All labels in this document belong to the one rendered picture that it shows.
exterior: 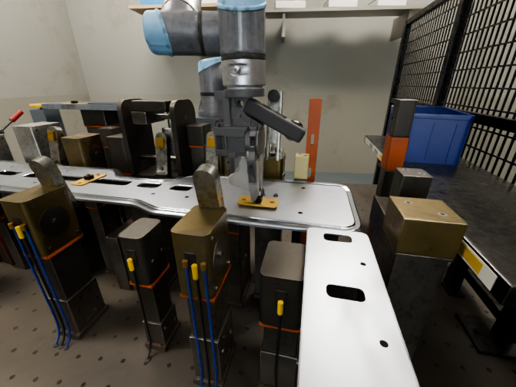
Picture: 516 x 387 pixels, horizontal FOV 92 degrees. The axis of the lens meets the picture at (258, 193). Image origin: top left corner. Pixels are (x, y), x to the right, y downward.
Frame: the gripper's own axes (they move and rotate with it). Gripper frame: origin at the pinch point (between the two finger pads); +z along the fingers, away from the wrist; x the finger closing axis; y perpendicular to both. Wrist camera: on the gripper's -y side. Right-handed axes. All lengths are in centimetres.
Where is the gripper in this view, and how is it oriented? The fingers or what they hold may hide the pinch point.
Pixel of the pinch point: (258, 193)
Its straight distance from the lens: 51.4
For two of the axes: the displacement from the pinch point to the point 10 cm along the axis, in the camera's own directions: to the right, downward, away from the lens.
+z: 0.2, 9.2, 4.0
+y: -9.8, -0.7, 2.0
